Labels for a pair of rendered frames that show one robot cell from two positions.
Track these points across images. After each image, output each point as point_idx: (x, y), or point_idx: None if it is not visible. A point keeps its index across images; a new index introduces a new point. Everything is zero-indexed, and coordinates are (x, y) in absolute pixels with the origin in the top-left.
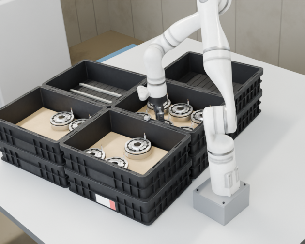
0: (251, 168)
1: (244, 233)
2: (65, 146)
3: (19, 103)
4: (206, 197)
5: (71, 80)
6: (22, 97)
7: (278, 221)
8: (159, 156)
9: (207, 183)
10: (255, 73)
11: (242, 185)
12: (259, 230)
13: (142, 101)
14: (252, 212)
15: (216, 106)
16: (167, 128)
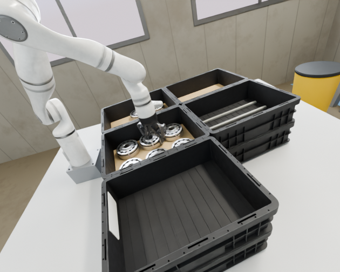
0: (91, 209)
1: None
2: (156, 89)
3: (231, 76)
4: (88, 150)
5: (273, 101)
6: (233, 74)
7: (53, 190)
8: None
9: (94, 155)
10: (107, 253)
11: (70, 168)
12: (62, 177)
13: (197, 136)
14: (72, 182)
15: (48, 102)
16: (122, 124)
